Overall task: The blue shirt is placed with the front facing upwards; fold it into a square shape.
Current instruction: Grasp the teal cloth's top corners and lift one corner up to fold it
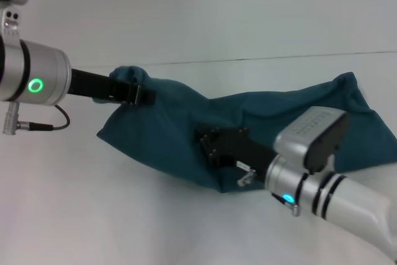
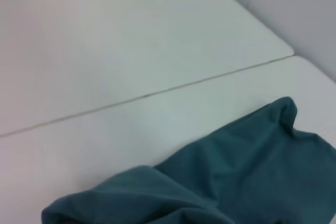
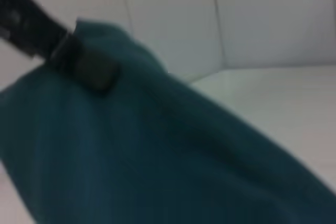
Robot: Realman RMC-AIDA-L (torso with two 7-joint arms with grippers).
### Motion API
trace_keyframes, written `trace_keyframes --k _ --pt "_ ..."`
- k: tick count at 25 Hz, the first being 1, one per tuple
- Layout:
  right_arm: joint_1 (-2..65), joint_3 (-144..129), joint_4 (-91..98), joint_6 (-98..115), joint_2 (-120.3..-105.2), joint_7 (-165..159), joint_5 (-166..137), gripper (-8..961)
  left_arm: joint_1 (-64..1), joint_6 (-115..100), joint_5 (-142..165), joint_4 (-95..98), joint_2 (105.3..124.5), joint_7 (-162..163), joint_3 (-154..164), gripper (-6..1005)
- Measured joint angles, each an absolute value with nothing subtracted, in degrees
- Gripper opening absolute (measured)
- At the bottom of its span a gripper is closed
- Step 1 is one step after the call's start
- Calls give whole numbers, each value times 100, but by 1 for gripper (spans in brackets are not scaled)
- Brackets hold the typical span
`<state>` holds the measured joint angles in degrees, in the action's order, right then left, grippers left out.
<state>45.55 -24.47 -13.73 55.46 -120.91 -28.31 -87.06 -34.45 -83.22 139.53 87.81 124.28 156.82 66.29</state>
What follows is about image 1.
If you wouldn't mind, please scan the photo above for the left gripper cable with plug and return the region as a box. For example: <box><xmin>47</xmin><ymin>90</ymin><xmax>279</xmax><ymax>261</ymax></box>
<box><xmin>2</xmin><ymin>101</ymin><xmax>71</xmax><ymax>136</ymax></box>

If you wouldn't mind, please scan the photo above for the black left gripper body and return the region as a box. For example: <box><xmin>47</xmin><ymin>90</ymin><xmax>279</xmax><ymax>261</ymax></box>
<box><xmin>68</xmin><ymin>68</ymin><xmax>123</xmax><ymax>104</ymax></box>

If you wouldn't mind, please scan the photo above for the blue FREE print t-shirt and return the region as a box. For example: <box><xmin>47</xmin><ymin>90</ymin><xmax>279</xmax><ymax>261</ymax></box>
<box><xmin>96</xmin><ymin>65</ymin><xmax>397</xmax><ymax>195</ymax></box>

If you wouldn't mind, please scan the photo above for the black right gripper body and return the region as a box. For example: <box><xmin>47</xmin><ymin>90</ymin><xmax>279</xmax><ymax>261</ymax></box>
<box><xmin>208</xmin><ymin>127</ymin><xmax>279</xmax><ymax>179</ymax></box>

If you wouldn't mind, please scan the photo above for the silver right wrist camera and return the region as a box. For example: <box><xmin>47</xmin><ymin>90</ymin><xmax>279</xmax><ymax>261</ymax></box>
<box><xmin>274</xmin><ymin>106</ymin><xmax>350</xmax><ymax>175</ymax></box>

